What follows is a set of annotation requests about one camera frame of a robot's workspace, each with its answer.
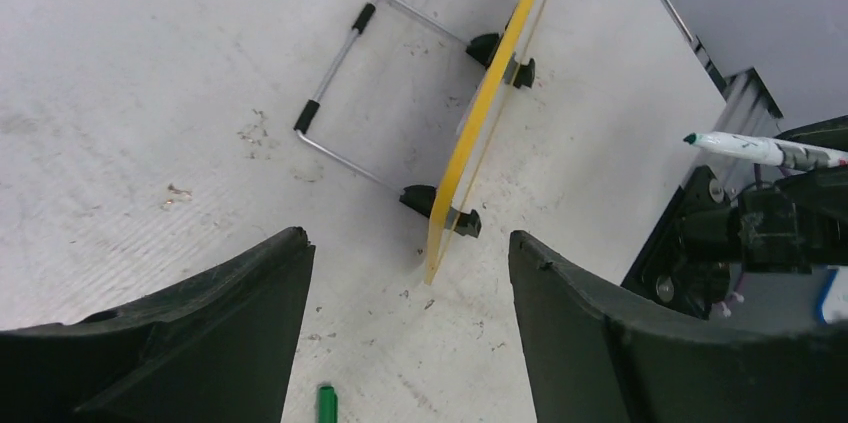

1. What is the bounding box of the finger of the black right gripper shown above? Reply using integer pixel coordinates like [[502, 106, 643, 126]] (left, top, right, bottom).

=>
[[776, 166, 847, 222], [776, 115, 848, 152]]

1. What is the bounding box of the metal whiteboard stand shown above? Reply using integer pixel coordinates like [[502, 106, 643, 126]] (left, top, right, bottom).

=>
[[293, 0, 512, 239]]

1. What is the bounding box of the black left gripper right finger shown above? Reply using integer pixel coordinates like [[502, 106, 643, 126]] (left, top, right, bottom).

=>
[[508, 230, 847, 422]]

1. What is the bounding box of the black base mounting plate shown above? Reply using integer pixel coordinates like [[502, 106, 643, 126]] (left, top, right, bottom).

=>
[[622, 165, 733, 320]]

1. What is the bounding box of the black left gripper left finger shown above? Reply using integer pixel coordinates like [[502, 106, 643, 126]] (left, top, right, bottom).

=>
[[1, 227, 315, 422]]

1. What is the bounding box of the green capped whiteboard marker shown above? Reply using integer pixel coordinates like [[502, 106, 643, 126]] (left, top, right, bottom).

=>
[[683, 132, 847, 172]]

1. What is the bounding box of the green marker cap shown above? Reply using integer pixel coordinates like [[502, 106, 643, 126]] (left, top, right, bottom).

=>
[[316, 384, 339, 423]]

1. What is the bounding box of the yellow framed whiteboard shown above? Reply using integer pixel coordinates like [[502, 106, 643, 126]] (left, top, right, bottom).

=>
[[424, 0, 547, 285]]

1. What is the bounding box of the aluminium right side rail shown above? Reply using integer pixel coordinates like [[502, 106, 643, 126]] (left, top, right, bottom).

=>
[[622, 0, 784, 189]]

